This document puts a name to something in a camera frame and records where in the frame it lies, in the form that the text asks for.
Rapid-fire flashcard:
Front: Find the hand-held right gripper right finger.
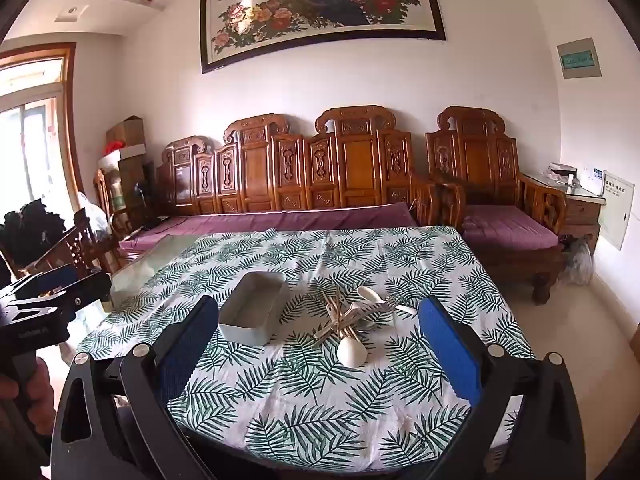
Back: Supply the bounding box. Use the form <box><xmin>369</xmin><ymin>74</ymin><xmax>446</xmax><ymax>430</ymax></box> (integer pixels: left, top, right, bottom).
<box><xmin>418</xmin><ymin>296</ymin><xmax>587</xmax><ymax>480</ymax></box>

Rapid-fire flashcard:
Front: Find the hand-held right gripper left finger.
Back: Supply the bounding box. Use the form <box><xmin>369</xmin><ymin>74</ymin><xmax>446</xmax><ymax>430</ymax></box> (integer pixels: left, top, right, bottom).
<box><xmin>50</xmin><ymin>294</ymin><xmax>222</xmax><ymax>480</ymax></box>

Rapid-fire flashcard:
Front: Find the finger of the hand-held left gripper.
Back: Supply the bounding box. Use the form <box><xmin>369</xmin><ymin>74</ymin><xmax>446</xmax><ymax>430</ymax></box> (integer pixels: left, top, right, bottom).
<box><xmin>0</xmin><ymin>262</ymin><xmax>78</xmax><ymax>302</ymax></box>
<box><xmin>5</xmin><ymin>271</ymin><xmax>112</xmax><ymax>318</ymax></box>

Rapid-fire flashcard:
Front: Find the white rectangular container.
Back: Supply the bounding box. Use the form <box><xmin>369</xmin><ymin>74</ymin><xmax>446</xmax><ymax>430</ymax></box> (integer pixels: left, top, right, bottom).
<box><xmin>218</xmin><ymin>271</ymin><xmax>288</xmax><ymax>347</ymax></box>

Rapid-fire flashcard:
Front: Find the white spoon with holed handle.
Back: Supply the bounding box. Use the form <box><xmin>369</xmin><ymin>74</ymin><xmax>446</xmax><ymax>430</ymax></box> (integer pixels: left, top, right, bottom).
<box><xmin>339</xmin><ymin>305</ymin><xmax>381</xmax><ymax>367</ymax></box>

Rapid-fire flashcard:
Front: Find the beige spoon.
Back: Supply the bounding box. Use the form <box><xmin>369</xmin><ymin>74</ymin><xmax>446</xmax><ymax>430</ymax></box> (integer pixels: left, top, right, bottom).
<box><xmin>356</xmin><ymin>286</ymin><xmax>419</xmax><ymax>316</ymax></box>

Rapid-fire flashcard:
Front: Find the wooden chopstick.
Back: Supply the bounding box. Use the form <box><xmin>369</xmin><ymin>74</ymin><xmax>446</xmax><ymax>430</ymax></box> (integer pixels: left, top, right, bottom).
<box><xmin>313</xmin><ymin>310</ymin><xmax>365</xmax><ymax>346</ymax></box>
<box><xmin>325</xmin><ymin>312</ymin><xmax>373</xmax><ymax>341</ymax></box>
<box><xmin>323</xmin><ymin>294</ymin><xmax>353</xmax><ymax>345</ymax></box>
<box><xmin>334</xmin><ymin>288</ymin><xmax>347</xmax><ymax>336</ymax></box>

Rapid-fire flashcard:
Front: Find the person's left hand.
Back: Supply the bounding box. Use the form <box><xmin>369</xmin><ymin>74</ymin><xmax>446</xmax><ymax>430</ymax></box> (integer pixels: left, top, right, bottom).
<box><xmin>0</xmin><ymin>357</ymin><xmax>57</xmax><ymax>441</ymax></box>

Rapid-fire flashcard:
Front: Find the carved wooden chair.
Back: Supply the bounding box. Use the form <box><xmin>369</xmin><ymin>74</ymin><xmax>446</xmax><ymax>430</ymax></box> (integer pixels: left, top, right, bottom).
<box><xmin>42</xmin><ymin>208</ymin><xmax>121</xmax><ymax>281</ymax></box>

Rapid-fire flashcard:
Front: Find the white plastic bag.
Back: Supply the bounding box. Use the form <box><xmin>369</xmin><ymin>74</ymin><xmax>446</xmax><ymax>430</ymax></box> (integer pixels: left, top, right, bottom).
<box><xmin>77</xmin><ymin>192</ymin><xmax>109</xmax><ymax>241</ymax></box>

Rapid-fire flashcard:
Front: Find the leaf print tablecloth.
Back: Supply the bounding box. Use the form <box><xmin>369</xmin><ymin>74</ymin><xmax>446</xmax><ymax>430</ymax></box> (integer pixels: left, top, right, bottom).
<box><xmin>75</xmin><ymin>225</ymin><xmax>538</xmax><ymax>473</ymax></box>

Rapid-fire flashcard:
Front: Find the purple armchair cushion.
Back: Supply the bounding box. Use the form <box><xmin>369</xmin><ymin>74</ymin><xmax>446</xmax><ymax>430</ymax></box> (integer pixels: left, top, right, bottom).
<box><xmin>462</xmin><ymin>204</ymin><xmax>560</xmax><ymax>251</ymax></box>

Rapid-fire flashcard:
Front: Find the wooden framed glass door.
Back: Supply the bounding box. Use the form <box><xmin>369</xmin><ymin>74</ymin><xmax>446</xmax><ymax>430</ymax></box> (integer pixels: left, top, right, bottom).
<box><xmin>0</xmin><ymin>42</ymin><xmax>85</xmax><ymax>221</ymax></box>

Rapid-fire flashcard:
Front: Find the red and white box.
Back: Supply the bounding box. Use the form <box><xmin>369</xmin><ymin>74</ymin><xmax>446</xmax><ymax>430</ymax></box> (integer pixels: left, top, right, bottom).
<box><xmin>101</xmin><ymin>140</ymin><xmax>146</xmax><ymax>159</ymax></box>

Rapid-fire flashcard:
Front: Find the clear plastic bag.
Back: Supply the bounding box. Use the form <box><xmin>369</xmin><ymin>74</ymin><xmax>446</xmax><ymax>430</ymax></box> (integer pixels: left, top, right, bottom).
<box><xmin>562</xmin><ymin>237</ymin><xmax>596</xmax><ymax>287</ymax></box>

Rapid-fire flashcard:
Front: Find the wooden side table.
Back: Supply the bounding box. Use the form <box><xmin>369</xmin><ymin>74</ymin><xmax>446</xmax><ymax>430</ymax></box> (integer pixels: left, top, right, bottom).
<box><xmin>522</xmin><ymin>172</ymin><xmax>607</xmax><ymax>256</ymax></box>

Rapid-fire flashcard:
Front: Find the carved wooden sofa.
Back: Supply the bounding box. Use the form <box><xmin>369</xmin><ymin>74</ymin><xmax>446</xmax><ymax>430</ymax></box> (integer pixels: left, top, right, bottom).
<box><xmin>151</xmin><ymin>105</ymin><xmax>468</xmax><ymax>230</ymax></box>

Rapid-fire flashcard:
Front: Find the carved wooden armchair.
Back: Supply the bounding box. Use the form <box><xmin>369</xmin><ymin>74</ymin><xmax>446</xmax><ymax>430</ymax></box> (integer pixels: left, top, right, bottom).
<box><xmin>425</xmin><ymin>106</ymin><xmax>568</xmax><ymax>306</ymax></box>

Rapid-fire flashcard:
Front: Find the small white box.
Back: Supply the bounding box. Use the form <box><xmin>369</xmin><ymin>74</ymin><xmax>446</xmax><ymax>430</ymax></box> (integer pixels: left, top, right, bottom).
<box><xmin>546</xmin><ymin>162</ymin><xmax>577</xmax><ymax>182</ymax></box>

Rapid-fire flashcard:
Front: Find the recessed ceiling light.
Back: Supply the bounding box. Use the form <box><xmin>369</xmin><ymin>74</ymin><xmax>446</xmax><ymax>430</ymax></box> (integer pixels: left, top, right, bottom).
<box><xmin>55</xmin><ymin>4</ymin><xmax>91</xmax><ymax>23</ymax></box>

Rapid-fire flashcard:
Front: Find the framed peacock flower painting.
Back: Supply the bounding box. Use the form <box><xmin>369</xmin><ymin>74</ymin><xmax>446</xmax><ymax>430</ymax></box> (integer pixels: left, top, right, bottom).
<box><xmin>200</xmin><ymin>0</ymin><xmax>447</xmax><ymax>75</ymax></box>

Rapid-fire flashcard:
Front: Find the white wall cabinet door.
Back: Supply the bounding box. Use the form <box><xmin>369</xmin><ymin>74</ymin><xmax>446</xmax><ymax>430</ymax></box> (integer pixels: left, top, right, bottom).
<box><xmin>599</xmin><ymin>170</ymin><xmax>629</xmax><ymax>251</ymax></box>

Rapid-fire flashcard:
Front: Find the grey wall electrical box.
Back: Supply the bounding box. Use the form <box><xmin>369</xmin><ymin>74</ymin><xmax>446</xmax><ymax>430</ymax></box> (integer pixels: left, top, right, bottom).
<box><xmin>556</xmin><ymin>37</ymin><xmax>602</xmax><ymax>80</ymax></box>

